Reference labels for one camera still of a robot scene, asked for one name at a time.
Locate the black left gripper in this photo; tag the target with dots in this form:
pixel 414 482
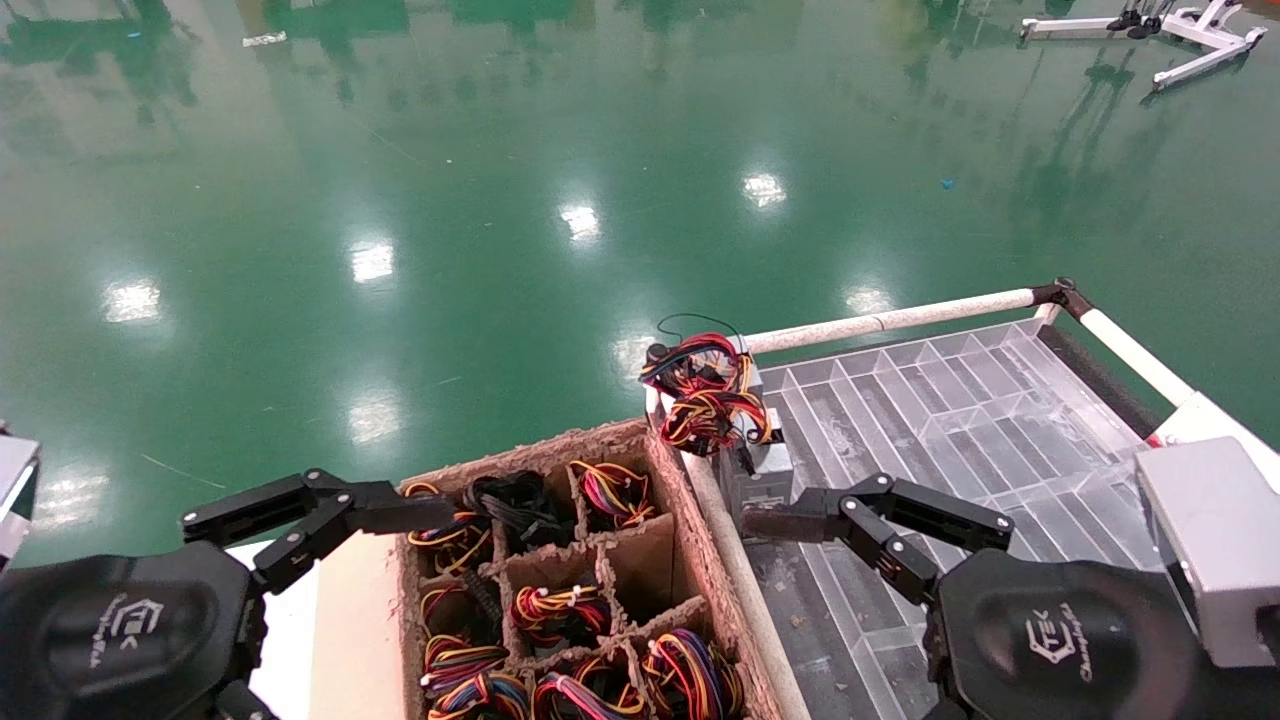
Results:
pixel 100 640

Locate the brown cardboard divider box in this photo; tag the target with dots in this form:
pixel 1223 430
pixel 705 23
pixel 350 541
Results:
pixel 645 565

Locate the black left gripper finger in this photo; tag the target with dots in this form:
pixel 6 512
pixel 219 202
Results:
pixel 390 510

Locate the white board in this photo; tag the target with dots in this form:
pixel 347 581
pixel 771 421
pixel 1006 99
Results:
pixel 290 650

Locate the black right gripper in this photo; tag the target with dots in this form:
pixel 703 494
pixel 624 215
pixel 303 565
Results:
pixel 1060 640

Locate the beige cardboard sheet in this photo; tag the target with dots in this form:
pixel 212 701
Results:
pixel 360 640

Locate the white stand base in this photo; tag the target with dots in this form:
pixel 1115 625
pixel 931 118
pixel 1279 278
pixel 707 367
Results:
pixel 1070 27

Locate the white tape piece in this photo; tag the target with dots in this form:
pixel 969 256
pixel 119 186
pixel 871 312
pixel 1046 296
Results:
pixel 265 39

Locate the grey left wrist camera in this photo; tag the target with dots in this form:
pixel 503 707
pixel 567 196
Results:
pixel 15 490

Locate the clear plastic divider tray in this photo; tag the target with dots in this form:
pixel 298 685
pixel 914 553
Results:
pixel 950 420

